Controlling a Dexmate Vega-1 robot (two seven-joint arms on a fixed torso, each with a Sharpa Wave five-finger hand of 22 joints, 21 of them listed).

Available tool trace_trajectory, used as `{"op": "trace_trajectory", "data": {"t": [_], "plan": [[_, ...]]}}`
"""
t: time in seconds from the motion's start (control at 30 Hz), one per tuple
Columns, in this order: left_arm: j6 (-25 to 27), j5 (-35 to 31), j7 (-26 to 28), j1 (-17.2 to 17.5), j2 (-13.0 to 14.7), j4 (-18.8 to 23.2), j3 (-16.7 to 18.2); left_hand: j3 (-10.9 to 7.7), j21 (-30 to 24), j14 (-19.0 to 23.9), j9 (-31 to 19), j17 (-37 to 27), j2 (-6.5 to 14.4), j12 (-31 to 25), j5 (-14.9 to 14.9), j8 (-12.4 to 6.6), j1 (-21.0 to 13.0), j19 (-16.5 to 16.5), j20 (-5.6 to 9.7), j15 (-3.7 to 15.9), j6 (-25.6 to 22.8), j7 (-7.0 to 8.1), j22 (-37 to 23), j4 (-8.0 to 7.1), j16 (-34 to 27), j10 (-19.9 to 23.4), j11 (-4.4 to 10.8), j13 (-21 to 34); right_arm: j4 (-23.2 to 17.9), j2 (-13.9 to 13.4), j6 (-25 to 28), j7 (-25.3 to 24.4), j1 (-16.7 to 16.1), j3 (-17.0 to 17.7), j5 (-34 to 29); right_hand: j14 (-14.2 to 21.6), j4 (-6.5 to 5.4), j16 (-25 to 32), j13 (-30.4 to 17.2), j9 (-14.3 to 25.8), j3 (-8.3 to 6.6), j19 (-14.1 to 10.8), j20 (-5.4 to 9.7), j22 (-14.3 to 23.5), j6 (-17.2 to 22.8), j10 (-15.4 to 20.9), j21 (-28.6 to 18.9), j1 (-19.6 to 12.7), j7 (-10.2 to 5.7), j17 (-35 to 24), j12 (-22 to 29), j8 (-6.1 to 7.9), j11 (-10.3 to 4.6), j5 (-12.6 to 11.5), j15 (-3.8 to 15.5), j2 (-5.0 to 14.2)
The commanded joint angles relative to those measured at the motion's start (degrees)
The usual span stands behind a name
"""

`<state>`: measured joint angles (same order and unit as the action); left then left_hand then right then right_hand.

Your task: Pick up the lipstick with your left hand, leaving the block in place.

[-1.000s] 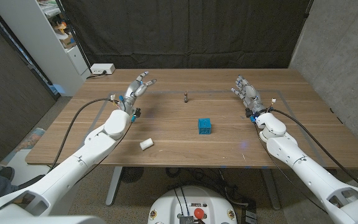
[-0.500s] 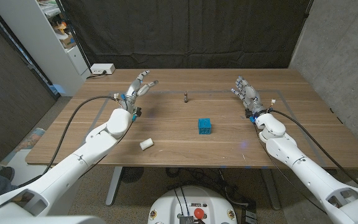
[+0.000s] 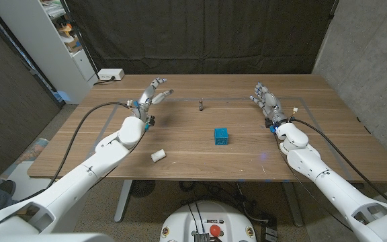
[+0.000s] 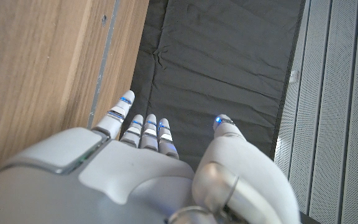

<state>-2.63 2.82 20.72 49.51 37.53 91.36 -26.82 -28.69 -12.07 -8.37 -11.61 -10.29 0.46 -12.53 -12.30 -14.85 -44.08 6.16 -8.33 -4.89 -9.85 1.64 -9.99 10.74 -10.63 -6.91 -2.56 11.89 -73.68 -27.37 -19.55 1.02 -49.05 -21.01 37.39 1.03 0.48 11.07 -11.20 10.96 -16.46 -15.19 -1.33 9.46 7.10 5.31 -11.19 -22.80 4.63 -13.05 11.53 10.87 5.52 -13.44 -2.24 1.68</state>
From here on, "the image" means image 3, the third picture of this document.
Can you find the black backdrop stand pole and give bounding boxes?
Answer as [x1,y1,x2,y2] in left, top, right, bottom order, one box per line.
[58,0,100,80]

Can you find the white cylinder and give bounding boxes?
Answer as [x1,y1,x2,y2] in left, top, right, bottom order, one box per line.
[150,149,167,163]

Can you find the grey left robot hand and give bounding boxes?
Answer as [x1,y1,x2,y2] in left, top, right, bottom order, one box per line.
[128,77,175,127]

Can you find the colourful floor mat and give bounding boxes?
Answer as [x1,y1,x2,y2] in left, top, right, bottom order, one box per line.
[18,137,50,165]

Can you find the black round fan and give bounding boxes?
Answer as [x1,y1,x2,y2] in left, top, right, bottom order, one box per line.
[130,180,157,198]

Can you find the white floor panel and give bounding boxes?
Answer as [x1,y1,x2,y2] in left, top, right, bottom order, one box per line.
[0,161,69,201]

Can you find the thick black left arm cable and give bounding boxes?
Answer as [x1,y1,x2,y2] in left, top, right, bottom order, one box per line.
[18,102,132,202]

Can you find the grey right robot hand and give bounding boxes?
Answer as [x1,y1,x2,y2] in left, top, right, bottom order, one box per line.
[249,81,288,127]

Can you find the white power strip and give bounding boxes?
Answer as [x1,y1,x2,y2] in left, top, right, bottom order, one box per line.
[97,68,126,81]

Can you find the black floor cables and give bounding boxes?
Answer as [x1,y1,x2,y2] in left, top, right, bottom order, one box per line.
[179,181,269,223]

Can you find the cardboard box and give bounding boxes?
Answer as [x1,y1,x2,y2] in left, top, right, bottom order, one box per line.
[64,36,83,53]

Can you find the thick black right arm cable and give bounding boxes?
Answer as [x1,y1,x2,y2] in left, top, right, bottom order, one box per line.
[290,116,387,206]

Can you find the blue block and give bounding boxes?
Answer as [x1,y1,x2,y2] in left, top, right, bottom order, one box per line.
[213,127,230,146]

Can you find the orange toy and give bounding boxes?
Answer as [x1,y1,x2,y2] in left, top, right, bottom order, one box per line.
[58,22,73,38]

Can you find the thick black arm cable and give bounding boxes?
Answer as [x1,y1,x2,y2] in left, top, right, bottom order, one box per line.
[18,102,132,202]
[290,116,387,206]

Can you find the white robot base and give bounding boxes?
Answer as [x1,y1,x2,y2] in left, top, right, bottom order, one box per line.
[159,200,257,242]

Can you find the white shelf cabinet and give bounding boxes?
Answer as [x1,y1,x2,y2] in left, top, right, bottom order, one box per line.
[0,0,99,105]

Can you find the black backdrop curtain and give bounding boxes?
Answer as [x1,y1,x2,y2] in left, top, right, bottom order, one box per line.
[64,0,339,75]

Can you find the grey table leg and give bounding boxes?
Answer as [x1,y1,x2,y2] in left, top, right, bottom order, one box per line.
[114,179,134,223]
[282,182,304,228]

